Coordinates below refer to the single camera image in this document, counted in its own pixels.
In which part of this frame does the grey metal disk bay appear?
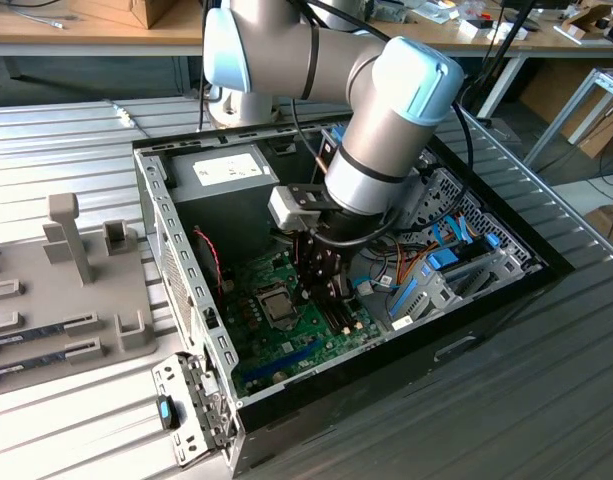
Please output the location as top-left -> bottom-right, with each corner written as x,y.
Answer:
385,247 -> 535,324

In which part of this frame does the orange power wire bundle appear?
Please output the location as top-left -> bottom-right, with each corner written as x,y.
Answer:
370,234 -> 437,290

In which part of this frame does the blue disk carrier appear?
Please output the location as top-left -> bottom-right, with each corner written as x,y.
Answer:
425,233 -> 502,274
388,277 -> 432,320

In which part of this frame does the grey cable silver plug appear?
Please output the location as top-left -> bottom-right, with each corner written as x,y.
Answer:
101,98 -> 152,137

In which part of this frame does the grey metal device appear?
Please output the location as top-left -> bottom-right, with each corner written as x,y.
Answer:
374,0 -> 410,22

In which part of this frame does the blue RAM stick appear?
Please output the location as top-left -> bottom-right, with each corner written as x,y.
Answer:
0,351 -> 70,387
0,323 -> 68,350

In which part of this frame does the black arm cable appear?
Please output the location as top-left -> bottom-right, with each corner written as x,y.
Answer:
195,0 -> 476,247

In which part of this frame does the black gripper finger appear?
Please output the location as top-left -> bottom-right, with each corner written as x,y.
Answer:
291,232 -> 321,307
313,248 -> 358,305

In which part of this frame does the black teal latch button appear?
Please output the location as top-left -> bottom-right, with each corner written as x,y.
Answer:
156,394 -> 182,431

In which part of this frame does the clear plastic packet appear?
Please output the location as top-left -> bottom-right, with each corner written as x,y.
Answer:
418,0 -> 460,24

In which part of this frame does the grey parts rack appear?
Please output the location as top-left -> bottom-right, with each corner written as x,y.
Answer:
0,192 -> 160,400

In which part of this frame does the blue wire white plug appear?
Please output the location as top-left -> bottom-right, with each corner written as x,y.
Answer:
353,273 -> 396,297

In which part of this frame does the red black twisted wire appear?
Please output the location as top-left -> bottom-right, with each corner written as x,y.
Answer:
193,225 -> 225,300

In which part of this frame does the aluminium profile frame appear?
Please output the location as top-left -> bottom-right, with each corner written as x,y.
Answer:
523,67 -> 613,171

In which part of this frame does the black open PC case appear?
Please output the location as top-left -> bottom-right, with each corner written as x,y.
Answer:
131,117 -> 576,477

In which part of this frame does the black tripod stand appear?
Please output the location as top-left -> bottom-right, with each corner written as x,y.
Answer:
460,0 -> 540,119

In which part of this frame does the brown cardboard box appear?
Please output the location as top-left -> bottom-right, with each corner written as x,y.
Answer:
68,0 -> 180,30

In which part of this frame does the metal socket cover frame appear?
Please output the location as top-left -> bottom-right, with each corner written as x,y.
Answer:
253,282 -> 301,332

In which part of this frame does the grey metal drive cage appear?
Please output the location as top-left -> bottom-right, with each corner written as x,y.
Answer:
398,149 -> 440,229

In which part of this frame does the black RAM slot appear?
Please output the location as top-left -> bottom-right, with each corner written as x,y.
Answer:
338,299 -> 361,331
321,302 -> 348,337

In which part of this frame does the grey metal card bracket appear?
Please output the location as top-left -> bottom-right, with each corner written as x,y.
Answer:
150,351 -> 241,470

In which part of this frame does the wooden desk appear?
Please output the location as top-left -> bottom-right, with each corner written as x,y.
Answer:
370,0 -> 613,119
0,0 -> 207,57

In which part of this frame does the grey power supply unit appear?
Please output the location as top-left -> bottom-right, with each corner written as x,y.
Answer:
166,143 -> 281,269

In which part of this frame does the large flat cardboard sheet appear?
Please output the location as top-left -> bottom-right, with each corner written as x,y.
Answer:
518,62 -> 613,159

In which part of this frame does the flat blue data wire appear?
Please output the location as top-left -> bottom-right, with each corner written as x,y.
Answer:
432,212 -> 480,247

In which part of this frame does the open small cardboard box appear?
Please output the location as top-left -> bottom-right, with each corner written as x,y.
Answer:
560,3 -> 613,41

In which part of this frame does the green motherboard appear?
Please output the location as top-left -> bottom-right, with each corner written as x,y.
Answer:
220,248 -> 388,397

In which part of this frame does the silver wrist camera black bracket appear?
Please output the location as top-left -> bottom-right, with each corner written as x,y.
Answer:
267,183 -> 333,232

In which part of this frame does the blue expansion slot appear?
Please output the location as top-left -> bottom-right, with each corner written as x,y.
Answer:
240,340 -> 323,384

